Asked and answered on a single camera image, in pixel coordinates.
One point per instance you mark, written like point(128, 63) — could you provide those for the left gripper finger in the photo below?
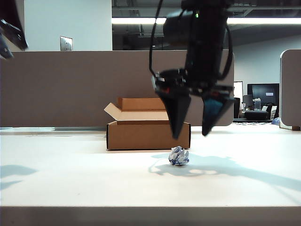
point(4, 50)
point(14, 28)

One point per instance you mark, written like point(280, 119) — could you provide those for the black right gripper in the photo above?
point(174, 81)

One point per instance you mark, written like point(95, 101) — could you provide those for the open brown cardboard box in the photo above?
point(141, 139)

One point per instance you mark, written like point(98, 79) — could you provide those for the white lit monitor screen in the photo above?
point(238, 89)

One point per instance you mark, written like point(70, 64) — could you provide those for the crumpled paper ball blue print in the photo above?
point(178, 156)

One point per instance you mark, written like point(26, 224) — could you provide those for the black sofa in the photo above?
point(256, 115)

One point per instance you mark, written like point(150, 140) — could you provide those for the grey office chair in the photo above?
point(257, 104)

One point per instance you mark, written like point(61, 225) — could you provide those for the large black display screen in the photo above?
point(261, 90)

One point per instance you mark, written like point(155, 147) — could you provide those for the wide brown desk divider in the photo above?
point(70, 89)

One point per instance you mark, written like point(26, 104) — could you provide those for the blue bag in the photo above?
point(276, 121)

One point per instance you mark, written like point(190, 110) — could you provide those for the narrow brown desk divider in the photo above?
point(291, 89)

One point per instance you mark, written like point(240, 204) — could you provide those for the brown divider foot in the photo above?
point(296, 128)

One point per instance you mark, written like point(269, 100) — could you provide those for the long ceiling light strip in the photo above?
point(261, 21)

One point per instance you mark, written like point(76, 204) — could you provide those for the brown foreground panel edge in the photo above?
point(150, 216)

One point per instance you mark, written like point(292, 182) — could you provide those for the metal wall switch plate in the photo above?
point(66, 43)

